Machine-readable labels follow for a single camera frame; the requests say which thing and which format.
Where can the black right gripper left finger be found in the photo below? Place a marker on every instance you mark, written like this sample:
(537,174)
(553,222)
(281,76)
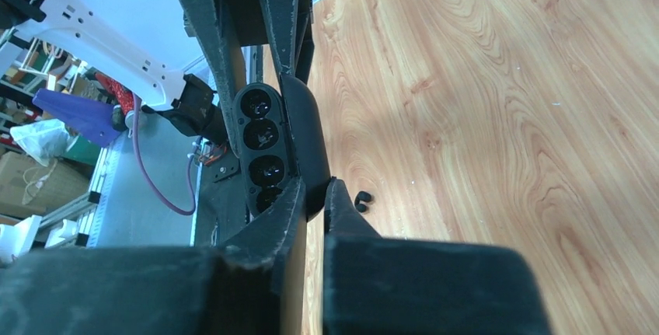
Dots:
(251,284)

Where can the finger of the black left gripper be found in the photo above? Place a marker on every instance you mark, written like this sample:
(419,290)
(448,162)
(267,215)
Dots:
(215,32)
(281,19)

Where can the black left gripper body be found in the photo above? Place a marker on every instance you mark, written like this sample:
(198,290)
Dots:
(251,30)

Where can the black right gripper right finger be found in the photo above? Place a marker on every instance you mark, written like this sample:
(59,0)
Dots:
(378,285)

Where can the black earbud case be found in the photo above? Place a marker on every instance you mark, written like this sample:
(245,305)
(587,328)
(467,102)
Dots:
(280,138)

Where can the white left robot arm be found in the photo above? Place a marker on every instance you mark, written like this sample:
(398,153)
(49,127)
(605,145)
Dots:
(259,52)

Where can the black earbud near left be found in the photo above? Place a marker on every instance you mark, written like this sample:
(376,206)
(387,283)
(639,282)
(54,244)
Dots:
(362,200)

